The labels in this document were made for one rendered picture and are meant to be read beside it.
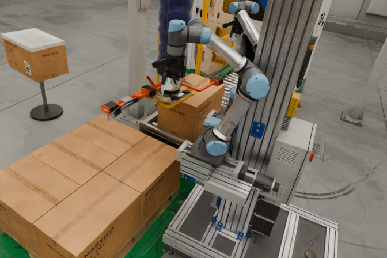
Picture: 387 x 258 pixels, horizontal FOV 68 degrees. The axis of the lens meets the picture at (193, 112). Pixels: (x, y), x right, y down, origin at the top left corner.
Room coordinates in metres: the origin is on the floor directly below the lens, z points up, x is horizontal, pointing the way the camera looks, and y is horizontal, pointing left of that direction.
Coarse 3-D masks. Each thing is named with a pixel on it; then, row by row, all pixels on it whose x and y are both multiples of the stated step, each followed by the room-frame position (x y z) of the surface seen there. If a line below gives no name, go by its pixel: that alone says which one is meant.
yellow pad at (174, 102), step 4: (184, 92) 2.09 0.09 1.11; (192, 92) 2.16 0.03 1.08; (172, 96) 1.99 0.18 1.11; (184, 96) 2.06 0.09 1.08; (188, 96) 2.08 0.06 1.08; (172, 100) 1.97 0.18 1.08; (176, 100) 1.98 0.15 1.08; (180, 100) 1.99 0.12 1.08; (160, 104) 1.92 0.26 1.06; (164, 104) 1.90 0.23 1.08; (168, 104) 1.91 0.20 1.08; (172, 104) 1.91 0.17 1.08; (176, 104) 1.94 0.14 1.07; (168, 108) 1.87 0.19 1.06
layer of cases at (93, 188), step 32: (96, 128) 2.19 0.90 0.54; (128, 128) 2.26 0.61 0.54; (32, 160) 1.67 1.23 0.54; (64, 160) 1.72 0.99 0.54; (96, 160) 1.76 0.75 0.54; (128, 160) 1.81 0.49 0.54; (160, 160) 1.86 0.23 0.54; (0, 192) 1.32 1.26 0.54; (32, 192) 1.36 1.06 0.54; (64, 192) 1.39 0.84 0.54; (96, 192) 1.43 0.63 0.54; (128, 192) 1.47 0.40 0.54; (160, 192) 1.71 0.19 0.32; (0, 224) 1.33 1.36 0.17; (32, 224) 1.12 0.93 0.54; (64, 224) 1.14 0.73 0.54; (96, 224) 1.17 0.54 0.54; (128, 224) 1.35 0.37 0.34; (64, 256) 0.99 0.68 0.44; (96, 256) 1.07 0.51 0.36
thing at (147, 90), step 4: (148, 84) 1.93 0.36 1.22; (144, 88) 1.88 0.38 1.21; (148, 88) 1.89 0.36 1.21; (152, 88) 1.89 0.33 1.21; (156, 88) 1.89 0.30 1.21; (144, 92) 1.84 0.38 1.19; (148, 92) 1.82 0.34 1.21; (152, 92) 1.84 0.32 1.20; (148, 96) 1.82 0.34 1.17; (152, 96) 1.84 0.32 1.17
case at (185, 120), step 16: (192, 80) 2.67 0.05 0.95; (208, 80) 2.72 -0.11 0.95; (192, 96) 2.33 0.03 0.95; (208, 96) 2.37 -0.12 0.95; (160, 112) 2.30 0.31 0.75; (176, 112) 2.22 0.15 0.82; (192, 112) 2.15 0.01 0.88; (208, 112) 2.40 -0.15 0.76; (160, 128) 2.30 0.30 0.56; (176, 128) 2.22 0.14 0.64; (192, 128) 2.14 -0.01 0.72
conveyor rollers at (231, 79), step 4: (232, 72) 3.97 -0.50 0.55; (224, 76) 3.82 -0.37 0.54; (228, 76) 3.81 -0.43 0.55; (232, 76) 3.86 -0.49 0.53; (236, 76) 3.84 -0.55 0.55; (224, 80) 3.65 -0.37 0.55; (228, 80) 3.69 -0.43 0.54; (232, 80) 3.68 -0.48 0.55; (236, 80) 3.73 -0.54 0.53; (228, 84) 3.59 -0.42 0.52; (232, 84) 3.57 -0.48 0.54; (236, 84) 3.57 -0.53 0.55; (224, 88) 3.42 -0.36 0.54; (228, 88) 3.41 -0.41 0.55; (224, 92) 3.32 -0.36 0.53; (228, 92) 3.30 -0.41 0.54; (224, 96) 3.22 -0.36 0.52; (228, 96) 3.20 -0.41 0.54; (224, 100) 3.12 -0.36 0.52; (228, 100) 3.10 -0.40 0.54; (224, 104) 3.02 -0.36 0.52; (152, 124) 2.39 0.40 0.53; (156, 124) 2.38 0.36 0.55
